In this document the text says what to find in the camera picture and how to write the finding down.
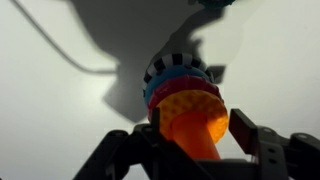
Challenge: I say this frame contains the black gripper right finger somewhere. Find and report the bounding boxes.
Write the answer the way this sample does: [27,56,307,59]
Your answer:
[228,108,320,180]

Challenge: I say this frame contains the yellow bumpy stacking ring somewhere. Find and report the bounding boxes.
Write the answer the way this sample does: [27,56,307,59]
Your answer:
[154,89,230,145]

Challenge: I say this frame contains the red stacking ring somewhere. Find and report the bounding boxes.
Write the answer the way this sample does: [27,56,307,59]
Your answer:
[146,75,224,118]

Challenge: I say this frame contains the blue stacking ring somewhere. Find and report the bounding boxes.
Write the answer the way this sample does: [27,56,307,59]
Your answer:
[143,64,215,105]

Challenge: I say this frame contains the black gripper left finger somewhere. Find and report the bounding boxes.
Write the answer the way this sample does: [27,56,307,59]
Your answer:
[73,107,214,180]

